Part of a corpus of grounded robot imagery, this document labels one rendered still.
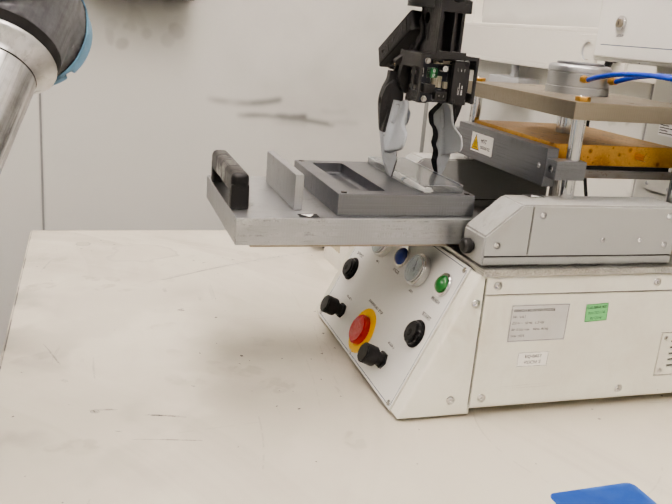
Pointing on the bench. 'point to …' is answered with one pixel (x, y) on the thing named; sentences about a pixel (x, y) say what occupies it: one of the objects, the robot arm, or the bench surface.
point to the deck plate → (557, 266)
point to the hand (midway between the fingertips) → (412, 165)
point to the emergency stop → (359, 329)
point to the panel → (393, 310)
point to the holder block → (375, 192)
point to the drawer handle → (221, 162)
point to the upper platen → (598, 149)
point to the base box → (543, 342)
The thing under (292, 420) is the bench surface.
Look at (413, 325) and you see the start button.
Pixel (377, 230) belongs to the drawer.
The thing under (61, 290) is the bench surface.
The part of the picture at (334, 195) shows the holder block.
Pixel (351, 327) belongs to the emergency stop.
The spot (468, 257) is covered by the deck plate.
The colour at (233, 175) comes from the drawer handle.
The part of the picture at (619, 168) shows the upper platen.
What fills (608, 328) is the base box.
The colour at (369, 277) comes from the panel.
